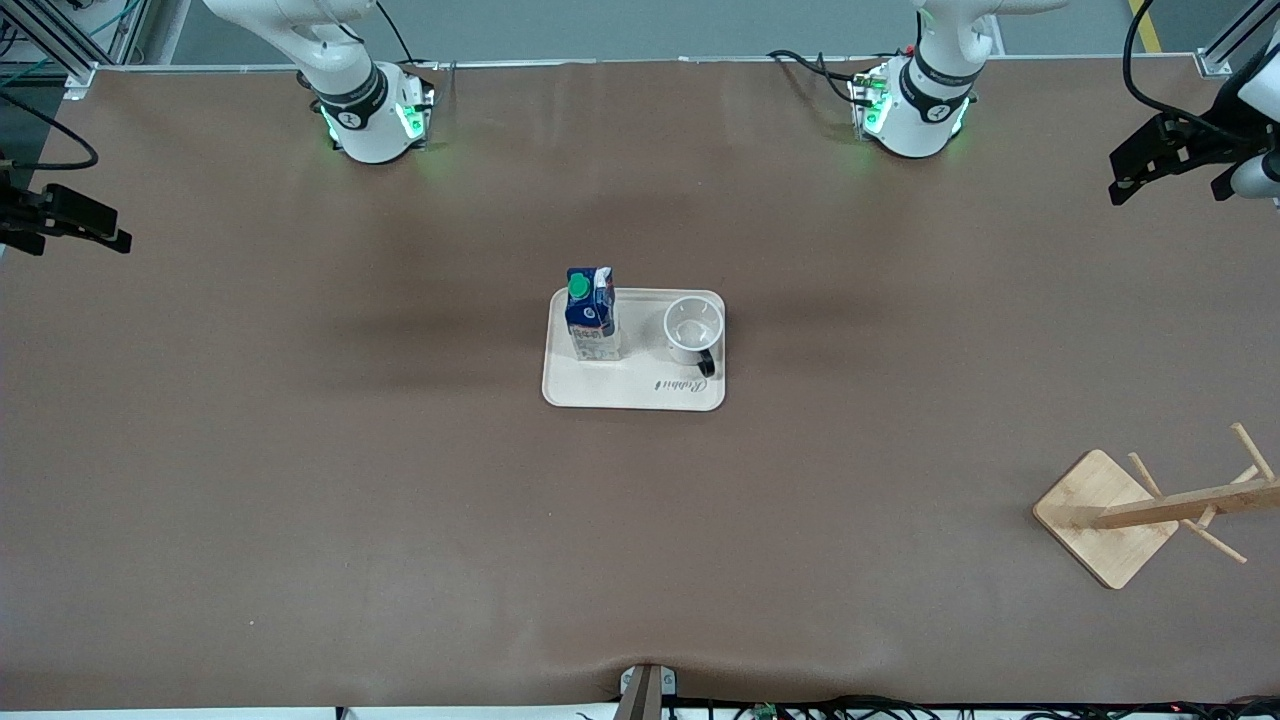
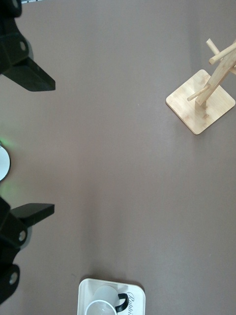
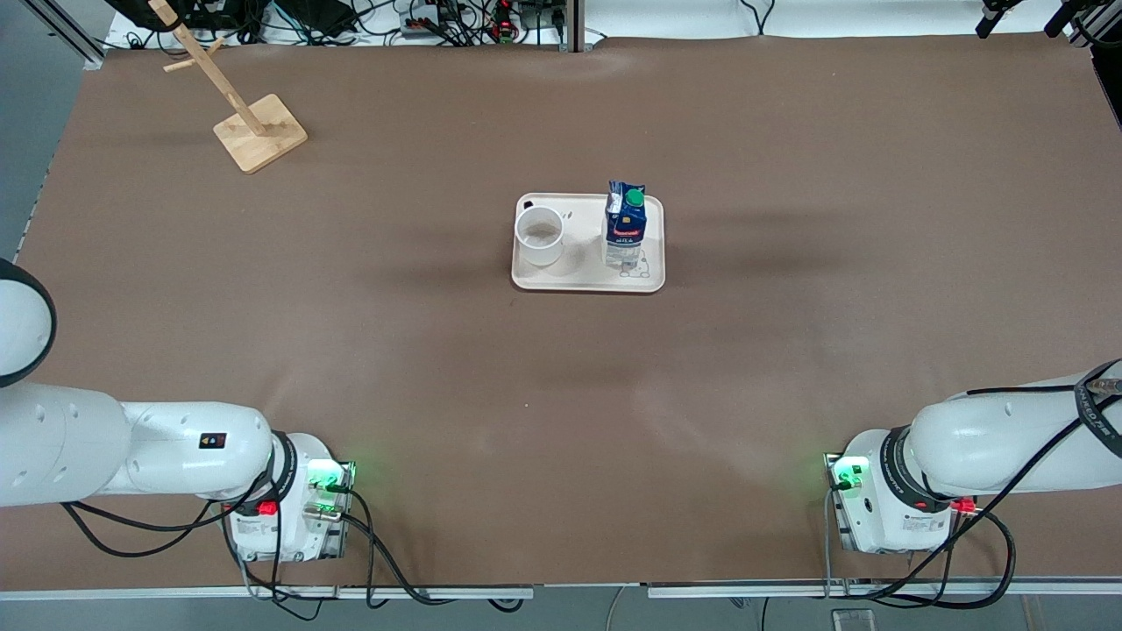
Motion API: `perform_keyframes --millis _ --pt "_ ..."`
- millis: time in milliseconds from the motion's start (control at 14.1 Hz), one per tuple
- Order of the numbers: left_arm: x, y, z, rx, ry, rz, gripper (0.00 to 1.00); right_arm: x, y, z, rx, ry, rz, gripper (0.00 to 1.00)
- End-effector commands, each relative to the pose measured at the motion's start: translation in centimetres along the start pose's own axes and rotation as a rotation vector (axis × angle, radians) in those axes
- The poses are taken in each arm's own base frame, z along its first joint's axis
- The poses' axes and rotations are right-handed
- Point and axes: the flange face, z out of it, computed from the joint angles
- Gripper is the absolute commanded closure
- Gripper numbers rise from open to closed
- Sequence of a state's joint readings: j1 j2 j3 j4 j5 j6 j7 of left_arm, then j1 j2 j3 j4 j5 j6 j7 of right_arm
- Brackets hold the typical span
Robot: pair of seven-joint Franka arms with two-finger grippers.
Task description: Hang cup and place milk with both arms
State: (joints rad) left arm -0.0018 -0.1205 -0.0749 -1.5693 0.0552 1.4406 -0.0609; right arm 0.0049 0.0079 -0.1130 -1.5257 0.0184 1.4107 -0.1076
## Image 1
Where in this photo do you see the white cup black handle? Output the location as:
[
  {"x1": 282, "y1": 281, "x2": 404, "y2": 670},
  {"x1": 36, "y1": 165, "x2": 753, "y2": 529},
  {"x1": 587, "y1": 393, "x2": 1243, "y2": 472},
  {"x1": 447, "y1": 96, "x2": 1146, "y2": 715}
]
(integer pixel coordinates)
[{"x1": 663, "y1": 297, "x2": 725, "y2": 380}]

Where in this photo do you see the blue white milk carton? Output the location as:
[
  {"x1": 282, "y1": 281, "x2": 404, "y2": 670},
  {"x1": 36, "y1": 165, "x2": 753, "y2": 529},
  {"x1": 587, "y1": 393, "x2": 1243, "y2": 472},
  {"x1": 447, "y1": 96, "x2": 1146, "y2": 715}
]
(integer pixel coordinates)
[{"x1": 564, "y1": 266, "x2": 622, "y2": 362}]

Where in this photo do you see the wooden cup rack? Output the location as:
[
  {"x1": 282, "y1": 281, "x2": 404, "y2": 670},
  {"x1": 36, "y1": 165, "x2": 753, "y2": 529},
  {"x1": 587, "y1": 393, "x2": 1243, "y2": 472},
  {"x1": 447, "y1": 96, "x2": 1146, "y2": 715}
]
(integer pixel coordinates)
[{"x1": 1032, "y1": 422, "x2": 1280, "y2": 591}]

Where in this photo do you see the cream plastic tray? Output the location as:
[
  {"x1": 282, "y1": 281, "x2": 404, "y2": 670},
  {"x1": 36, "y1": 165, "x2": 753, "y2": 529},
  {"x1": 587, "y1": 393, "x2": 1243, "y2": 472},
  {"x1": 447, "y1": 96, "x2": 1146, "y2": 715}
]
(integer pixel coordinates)
[{"x1": 541, "y1": 288, "x2": 727, "y2": 412}]

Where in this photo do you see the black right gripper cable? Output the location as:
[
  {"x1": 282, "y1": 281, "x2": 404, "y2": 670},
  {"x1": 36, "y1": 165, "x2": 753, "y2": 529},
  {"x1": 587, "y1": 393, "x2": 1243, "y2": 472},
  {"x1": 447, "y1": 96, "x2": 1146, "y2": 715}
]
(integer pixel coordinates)
[{"x1": 0, "y1": 88, "x2": 101, "y2": 171}]

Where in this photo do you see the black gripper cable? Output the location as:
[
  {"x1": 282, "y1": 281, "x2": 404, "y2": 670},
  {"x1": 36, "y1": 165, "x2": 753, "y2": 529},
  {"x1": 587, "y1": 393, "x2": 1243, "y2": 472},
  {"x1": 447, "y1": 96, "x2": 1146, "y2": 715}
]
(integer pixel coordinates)
[
  {"x1": 1121, "y1": 0, "x2": 1236, "y2": 133},
  {"x1": 0, "y1": 88, "x2": 101, "y2": 171}
]

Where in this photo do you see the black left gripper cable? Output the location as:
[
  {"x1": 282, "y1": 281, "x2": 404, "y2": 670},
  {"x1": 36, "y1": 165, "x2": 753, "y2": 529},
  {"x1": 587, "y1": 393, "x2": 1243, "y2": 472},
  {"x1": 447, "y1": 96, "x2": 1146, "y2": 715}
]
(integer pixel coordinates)
[{"x1": 1121, "y1": 0, "x2": 1236, "y2": 133}]

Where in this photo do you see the aluminium frame profile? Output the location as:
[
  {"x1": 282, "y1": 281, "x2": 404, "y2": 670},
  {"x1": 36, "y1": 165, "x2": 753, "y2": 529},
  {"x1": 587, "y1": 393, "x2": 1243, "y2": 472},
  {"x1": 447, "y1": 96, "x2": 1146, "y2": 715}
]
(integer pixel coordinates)
[
  {"x1": 0, "y1": 0, "x2": 151, "y2": 99},
  {"x1": 1195, "y1": 0, "x2": 1280, "y2": 77}
]

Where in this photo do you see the black arm base cable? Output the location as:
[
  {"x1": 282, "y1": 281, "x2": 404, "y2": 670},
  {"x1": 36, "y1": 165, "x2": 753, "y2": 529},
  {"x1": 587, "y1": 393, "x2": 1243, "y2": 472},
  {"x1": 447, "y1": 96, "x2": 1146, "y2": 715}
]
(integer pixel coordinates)
[
  {"x1": 766, "y1": 48, "x2": 863, "y2": 103},
  {"x1": 372, "y1": 0, "x2": 443, "y2": 73}
]

